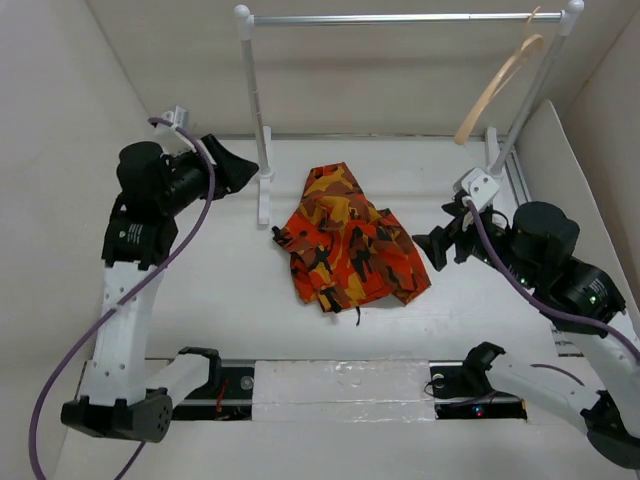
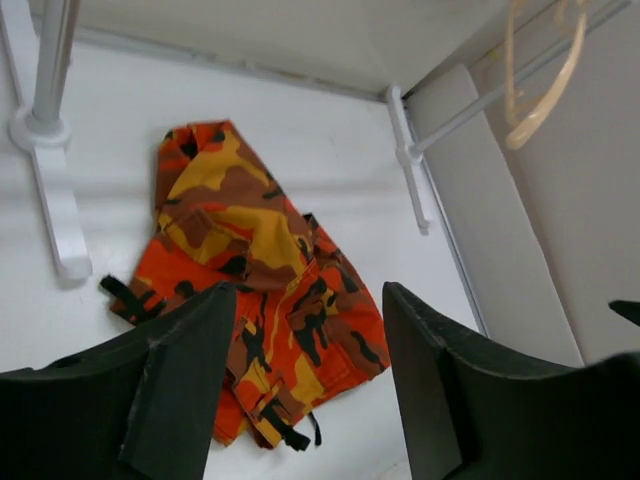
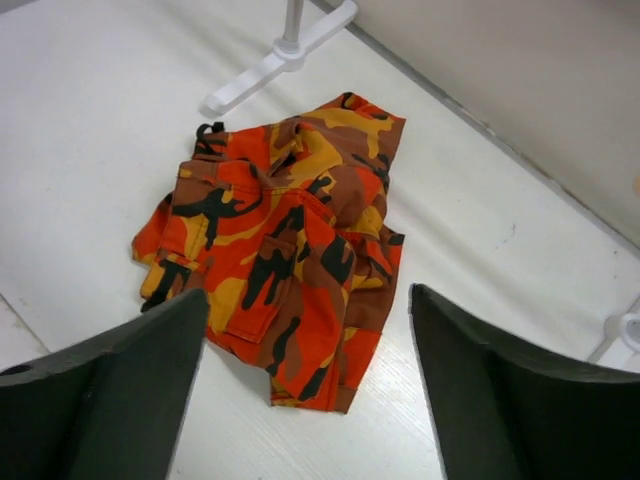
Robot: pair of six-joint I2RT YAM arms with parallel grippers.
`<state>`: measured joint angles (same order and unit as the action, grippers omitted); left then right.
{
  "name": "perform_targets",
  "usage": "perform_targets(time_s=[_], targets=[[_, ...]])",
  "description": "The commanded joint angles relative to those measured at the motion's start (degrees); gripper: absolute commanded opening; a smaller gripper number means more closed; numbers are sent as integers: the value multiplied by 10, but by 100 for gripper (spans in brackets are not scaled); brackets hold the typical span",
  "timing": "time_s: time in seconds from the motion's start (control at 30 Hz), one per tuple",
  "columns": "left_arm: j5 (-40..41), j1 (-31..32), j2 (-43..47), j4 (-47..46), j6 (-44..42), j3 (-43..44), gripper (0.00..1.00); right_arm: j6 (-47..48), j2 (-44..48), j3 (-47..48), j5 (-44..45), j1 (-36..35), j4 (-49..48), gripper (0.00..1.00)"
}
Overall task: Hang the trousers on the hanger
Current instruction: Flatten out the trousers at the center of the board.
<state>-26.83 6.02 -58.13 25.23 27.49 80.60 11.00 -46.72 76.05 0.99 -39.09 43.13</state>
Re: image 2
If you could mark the orange camouflage trousers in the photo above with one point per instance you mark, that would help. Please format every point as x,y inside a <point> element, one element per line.
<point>306,327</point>

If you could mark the white clothes rack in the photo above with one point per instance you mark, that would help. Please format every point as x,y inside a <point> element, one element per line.
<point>39,61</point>

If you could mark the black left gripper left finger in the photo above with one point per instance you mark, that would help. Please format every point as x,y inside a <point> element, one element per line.
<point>139,406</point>

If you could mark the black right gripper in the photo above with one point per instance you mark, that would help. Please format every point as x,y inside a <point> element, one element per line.
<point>630,310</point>

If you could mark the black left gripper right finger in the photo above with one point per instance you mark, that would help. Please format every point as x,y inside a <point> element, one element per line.
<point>472,408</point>

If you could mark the white foam side panel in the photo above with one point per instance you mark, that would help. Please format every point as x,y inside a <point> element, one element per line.
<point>484,266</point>

